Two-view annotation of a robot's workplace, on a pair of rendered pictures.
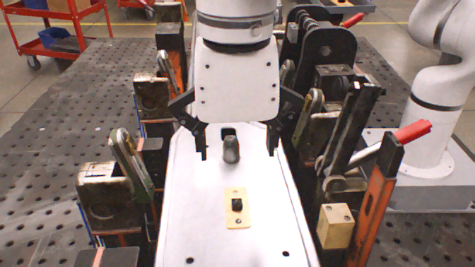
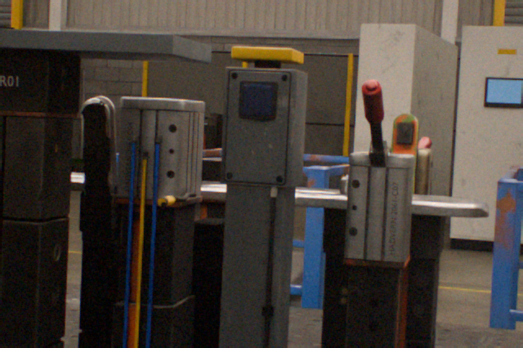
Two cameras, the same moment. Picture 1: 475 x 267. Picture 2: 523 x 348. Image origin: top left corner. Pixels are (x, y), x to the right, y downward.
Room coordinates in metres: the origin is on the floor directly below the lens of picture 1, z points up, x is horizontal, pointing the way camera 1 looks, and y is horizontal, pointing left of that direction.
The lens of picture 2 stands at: (1.64, -1.19, 1.09)
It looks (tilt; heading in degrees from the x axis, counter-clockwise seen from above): 3 degrees down; 107
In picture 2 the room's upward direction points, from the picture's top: 3 degrees clockwise
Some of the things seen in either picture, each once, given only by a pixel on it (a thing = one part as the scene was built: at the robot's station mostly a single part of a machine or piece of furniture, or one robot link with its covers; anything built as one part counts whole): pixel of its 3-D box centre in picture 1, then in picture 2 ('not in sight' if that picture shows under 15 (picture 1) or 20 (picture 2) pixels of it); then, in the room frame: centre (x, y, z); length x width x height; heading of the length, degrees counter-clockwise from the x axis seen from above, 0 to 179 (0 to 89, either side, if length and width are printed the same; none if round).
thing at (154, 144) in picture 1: (154, 196); not in sight; (0.55, 0.19, 0.84); 0.11 x 0.08 x 0.29; 95
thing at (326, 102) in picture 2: not in sight; (293, 126); (-1.96, 11.83, 1.00); 4.54 x 0.14 x 2.00; 0
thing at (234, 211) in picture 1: (237, 204); not in sight; (0.37, 0.00, 1.01); 0.08 x 0.04 x 0.01; 4
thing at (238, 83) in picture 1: (236, 75); not in sight; (0.37, 0.00, 1.23); 0.10 x 0.07 x 0.11; 95
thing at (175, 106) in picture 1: (198, 101); not in sight; (0.36, 0.05, 1.19); 0.08 x 0.01 x 0.06; 95
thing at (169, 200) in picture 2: not in sight; (178, 198); (1.23, -0.17, 1.00); 0.12 x 0.01 x 0.01; 95
